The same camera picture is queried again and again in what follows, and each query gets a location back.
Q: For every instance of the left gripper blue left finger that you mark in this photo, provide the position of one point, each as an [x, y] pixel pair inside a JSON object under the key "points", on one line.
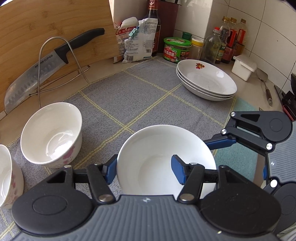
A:
{"points": [[109, 169]]}

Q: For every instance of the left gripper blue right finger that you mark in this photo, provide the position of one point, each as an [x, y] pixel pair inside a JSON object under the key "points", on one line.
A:
{"points": [[180, 169]]}

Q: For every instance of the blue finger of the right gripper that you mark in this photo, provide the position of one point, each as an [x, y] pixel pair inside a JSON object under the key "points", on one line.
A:
{"points": [[265, 173], [220, 141]]}

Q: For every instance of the white floral bowl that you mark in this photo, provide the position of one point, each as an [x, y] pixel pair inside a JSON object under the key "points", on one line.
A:
{"points": [[11, 181], [52, 137]]}

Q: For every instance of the large white fruit plate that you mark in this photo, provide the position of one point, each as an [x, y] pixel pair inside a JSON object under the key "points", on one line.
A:
{"points": [[178, 74]]}

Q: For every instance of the white fruit plate back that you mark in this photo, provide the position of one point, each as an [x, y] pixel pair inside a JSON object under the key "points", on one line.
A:
{"points": [[207, 77]]}

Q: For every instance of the metal spatula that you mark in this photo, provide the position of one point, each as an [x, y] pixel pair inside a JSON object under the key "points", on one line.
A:
{"points": [[263, 77]]}

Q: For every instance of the white plastic container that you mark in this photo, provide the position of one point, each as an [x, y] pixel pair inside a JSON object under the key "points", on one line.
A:
{"points": [[243, 67]]}

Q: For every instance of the clear glass bottle red cap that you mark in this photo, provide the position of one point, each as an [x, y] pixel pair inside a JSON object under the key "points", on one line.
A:
{"points": [[211, 47]]}

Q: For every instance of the yellow lid spice jar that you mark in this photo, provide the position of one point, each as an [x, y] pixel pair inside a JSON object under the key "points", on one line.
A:
{"points": [[196, 49]]}

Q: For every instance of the green lid sauce jar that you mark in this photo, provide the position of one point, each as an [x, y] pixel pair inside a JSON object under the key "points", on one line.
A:
{"points": [[176, 49]]}

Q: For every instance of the red label sauce bottle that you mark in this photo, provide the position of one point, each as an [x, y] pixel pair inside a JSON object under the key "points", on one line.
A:
{"points": [[236, 40]]}

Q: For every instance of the green label oil bottle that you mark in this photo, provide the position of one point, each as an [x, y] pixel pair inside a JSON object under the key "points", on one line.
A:
{"points": [[224, 34]]}

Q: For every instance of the green lid small jar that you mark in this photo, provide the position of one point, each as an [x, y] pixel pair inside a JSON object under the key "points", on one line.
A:
{"points": [[186, 36]]}

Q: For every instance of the white plastic food bag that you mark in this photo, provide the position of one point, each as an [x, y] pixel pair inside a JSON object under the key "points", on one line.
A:
{"points": [[138, 46]]}

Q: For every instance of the red white packet with clip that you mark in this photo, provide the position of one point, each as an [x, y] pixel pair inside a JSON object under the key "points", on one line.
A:
{"points": [[122, 33]]}

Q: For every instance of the dark red knife block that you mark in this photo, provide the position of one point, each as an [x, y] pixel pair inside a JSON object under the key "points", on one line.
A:
{"points": [[167, 12]]}

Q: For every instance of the dark vinegar bottle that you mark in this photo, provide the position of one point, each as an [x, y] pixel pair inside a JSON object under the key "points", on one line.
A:
{"points": [[155, 23]]}

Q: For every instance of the bamboo cutting board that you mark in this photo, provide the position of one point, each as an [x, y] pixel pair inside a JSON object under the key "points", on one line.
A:
{"points": [[26, 25]]}

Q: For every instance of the metal wire board rack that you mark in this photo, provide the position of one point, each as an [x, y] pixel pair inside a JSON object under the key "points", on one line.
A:
{"points": [[54, 61]]}

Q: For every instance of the black handled santoku knife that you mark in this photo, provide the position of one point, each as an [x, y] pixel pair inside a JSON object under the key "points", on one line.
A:
{"points": [[22, 87]]}

